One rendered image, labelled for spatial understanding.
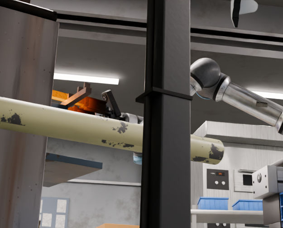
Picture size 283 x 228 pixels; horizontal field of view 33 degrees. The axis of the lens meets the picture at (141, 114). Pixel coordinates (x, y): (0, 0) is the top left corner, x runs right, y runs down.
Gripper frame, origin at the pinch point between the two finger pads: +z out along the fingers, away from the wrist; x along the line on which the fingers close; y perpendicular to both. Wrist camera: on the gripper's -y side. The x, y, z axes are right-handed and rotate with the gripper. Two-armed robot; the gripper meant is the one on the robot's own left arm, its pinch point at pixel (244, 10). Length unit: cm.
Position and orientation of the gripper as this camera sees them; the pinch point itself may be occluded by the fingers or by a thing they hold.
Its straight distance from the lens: 101.9
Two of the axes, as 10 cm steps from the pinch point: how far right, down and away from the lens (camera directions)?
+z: -0.3, 9.4, -3.4
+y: 9.9, 0.8, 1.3
